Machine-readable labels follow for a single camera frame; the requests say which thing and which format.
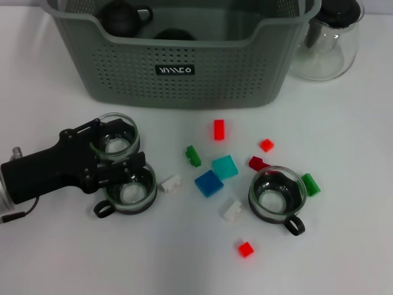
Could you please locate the grey-green perforated storage bin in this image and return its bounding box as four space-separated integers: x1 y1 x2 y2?
45 0 322 110

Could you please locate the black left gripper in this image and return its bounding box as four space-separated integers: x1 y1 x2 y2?
1 118 147 205

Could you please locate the glass teapot with black lid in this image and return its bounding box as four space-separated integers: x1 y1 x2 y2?
288 0 365 81

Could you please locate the cyan square plate brick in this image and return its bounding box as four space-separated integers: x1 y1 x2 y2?
211 155 239 181

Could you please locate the bright red oblong brick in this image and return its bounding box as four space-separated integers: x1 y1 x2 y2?
212 119 226 141

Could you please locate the black ceramic teapot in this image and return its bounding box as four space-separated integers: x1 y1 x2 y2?
98 0 154 34

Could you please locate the glass teacup with black holder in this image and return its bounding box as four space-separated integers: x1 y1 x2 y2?
152 28 197 41
93 161 159 219
90 112 141 162
247 165 308 237

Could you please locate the green oblong brick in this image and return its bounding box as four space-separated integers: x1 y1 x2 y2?
300 173 321 197
185 144 202 167

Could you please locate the dark red curved brick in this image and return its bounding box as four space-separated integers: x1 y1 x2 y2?
248 155 271 171

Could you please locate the blue square plate brick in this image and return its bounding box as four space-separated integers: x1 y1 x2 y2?
194 170 224 198

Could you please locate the thin black cable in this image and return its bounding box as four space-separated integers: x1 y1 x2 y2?
0 196 41 225

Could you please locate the white oblong brick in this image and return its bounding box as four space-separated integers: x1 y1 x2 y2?
160 174 182 194
219 200 245 222

